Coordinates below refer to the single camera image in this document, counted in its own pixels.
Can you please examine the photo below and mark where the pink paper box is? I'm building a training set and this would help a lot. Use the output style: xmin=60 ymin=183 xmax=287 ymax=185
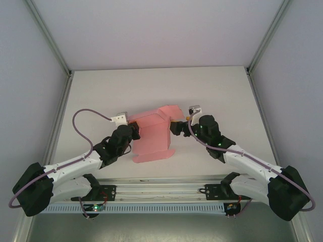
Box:
xmin=128 ymin=104 xmax=184 ymax=164

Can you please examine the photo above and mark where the aluminium table side rail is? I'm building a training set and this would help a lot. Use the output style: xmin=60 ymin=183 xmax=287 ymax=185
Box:
xmin=246 ymin=67 xmax=316 ymax=242
xmin=12 ymin=70 xmax=74 ymax=242

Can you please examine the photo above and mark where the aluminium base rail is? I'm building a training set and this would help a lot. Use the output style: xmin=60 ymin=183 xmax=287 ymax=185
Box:
xmin=63 ymin=176 xmax=253 ymax=203

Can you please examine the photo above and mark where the thin purple base cable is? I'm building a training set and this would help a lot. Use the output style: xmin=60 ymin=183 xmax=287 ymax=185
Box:
xmin=79 ymin=198 xmax=91 ymax=220
xmin=234 ymin=199 xmax=253 ymax=219

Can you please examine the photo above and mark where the white slotted cable duct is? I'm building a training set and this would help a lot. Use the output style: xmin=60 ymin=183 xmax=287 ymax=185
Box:
xmin=41 ymin=203 xmax=226 ymax=215

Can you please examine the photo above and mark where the aluminium frame post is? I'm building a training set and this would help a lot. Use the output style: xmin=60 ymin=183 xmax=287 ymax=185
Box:
xmin=246 ymin=0 xmax=293 ymax=76
xmin=25 ymin=0 xmax=74 ymax=77

